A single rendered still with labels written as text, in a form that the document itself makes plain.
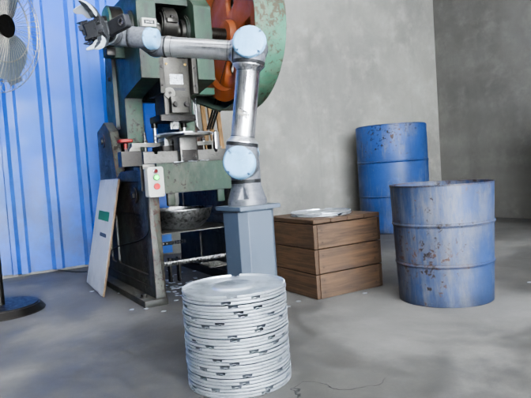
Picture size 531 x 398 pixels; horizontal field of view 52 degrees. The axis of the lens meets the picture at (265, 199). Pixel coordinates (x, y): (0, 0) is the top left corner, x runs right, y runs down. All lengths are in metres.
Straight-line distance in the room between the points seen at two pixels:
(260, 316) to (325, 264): 1.01
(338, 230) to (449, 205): 0.52
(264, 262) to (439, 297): 0.70
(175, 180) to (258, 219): 0.68
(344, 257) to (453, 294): 0.51
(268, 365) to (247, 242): 0.67
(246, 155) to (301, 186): 2.75
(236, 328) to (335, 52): 3.84
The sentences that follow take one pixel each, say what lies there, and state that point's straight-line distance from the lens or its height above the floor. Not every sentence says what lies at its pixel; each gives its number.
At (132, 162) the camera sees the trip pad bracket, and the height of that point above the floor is 0.65.
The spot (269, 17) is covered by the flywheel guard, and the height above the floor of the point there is 1.31.
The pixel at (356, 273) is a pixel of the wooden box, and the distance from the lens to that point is 2.51.
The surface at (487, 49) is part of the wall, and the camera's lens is 5.48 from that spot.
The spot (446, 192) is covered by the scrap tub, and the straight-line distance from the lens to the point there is 2.15.
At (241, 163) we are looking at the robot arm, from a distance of 1.89.
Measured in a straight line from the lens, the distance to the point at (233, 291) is 1.46.
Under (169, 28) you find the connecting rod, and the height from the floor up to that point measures 1.32.
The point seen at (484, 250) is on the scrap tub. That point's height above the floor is 0.21.
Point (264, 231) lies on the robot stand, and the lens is 2.05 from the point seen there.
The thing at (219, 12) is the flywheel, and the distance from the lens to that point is 3.22.
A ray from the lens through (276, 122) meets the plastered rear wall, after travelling 4.52.
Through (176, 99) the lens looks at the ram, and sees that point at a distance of 2.76.
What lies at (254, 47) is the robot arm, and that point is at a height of 1.00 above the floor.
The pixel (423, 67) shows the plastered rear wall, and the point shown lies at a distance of 5.72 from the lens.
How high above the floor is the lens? 0.58
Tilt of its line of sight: 3 degrees down
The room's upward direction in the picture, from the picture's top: 4 degrees counter-clockwise
